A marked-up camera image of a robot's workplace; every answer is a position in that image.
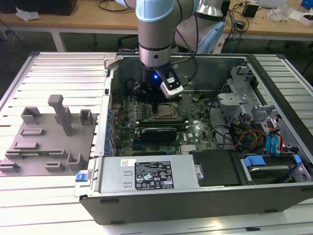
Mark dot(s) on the silver CPU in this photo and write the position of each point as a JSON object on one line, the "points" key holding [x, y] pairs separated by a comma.
{"points": [[166, 109]]}

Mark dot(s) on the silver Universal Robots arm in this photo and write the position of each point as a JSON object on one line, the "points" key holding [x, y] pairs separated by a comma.
{"points": [[154, 29]]}

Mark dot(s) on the CPU socket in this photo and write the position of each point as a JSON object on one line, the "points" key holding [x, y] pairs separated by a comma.
{"points": [[177, 117]]}

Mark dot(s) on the black RAM slot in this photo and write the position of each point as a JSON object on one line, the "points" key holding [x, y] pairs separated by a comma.
{"points": [[161, 121], [182, 128], [161, 125]]}

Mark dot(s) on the black graphics card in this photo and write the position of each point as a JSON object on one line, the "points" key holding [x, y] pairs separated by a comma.
{"points": [[159, 134]]}

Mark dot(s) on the green motherboard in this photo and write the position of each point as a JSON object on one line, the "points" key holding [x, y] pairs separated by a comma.
{"points": [[200, 117]]}

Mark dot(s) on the silver chipset heatsink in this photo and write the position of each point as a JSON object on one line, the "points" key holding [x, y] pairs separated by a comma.
{"points": [[188, 149]]}

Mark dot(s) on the silver metal disk bay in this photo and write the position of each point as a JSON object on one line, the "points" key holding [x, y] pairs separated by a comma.
{"points": [[231, 99]]}

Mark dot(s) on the silver power supply unit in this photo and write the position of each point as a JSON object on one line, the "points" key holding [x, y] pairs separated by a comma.
{"points": [[115, 176]]}

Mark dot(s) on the black plastic drive cover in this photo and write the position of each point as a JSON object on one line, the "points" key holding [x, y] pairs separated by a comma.
{"points": [[215, 169]]}

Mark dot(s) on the wooden desk white legs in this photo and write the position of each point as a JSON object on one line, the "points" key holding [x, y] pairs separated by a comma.
{"points": [[73, 22]]}

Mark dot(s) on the blue case latch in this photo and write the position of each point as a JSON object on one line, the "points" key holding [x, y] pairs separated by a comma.
{"points": [[81, 177]]}

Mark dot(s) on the grey parts rack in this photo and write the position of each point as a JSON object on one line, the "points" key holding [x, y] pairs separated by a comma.
{"points": [[49, 147]]}

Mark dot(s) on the tall black box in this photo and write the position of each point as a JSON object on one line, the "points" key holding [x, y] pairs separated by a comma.
{"points": [[227, 9]]}

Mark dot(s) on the open black PC case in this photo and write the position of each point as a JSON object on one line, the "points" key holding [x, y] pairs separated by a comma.
{"points": [[159, 210]]}

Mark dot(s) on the green RAM stick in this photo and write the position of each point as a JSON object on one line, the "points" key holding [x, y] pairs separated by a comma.
{"points": [[45, 153]]}

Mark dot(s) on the small black box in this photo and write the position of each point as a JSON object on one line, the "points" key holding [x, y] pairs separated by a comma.
{"points": [[250, 10]]}

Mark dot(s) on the large black box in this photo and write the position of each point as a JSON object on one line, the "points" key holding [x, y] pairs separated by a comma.
{"points": [[36, 6]]}

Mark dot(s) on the hard disk blue carrier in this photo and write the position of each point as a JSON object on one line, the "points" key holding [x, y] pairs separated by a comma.
{"points": [[269, 171]]}

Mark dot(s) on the white crumpled plastic bag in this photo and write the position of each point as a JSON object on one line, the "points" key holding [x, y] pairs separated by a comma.
{"points": [[27, 14]]}

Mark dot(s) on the clear plastic bags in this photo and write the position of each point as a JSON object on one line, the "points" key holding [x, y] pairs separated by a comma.
{"points": [[278, 13]]}

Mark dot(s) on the white cardboard box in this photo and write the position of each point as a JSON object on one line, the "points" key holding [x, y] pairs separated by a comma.
{"points": [[307, 20]]}

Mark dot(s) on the small blue box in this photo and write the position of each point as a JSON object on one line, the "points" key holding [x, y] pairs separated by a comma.
{"points": [[304, 4]]}

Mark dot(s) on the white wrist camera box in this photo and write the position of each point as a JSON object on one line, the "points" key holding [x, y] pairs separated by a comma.
{"points": [[172, 89]]}

